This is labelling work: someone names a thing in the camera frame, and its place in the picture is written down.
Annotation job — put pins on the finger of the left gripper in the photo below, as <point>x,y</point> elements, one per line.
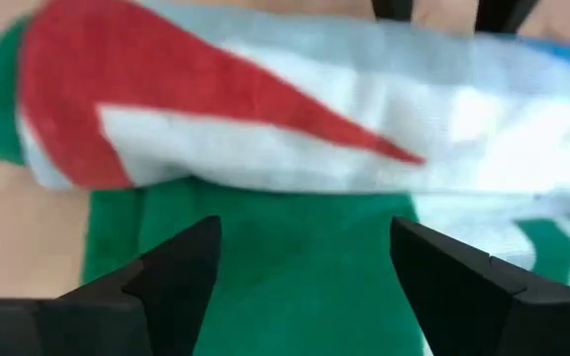
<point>503,14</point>
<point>393,9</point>

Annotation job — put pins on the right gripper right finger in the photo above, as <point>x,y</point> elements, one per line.
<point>463,306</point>

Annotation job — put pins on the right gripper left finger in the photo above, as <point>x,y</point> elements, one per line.
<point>166,306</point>

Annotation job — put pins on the green dinosaur print towel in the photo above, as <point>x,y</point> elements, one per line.
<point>285,247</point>

